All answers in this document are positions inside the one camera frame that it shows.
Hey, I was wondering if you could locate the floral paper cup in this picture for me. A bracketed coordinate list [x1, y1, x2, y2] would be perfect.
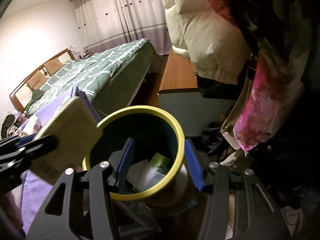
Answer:
[30, 96, 103, 185]

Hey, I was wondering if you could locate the yellow rimmed trash bin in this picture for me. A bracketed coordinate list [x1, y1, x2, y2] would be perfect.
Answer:
[82, 106, 185, 202]

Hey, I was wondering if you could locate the magenta floral scarf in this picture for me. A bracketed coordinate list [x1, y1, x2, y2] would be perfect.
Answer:
[233, 53, 306, 152]

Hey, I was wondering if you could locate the green checked bed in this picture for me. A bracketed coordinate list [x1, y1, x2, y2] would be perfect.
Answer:
[25, 38, 156, 115]

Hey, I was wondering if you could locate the wooden top low cabinet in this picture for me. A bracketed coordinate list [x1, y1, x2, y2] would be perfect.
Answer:
[158, 51, 235, 137]

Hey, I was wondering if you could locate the cream puffer jacket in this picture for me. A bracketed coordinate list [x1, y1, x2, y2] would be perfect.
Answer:
[162, 0, 250, 85]

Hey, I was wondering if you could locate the purple floral table cloth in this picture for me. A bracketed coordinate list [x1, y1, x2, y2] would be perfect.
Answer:
[22, 86, 101, 232]

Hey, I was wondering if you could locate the striped window curtain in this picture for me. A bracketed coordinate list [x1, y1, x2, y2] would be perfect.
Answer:
[72, 0, 171, 55]

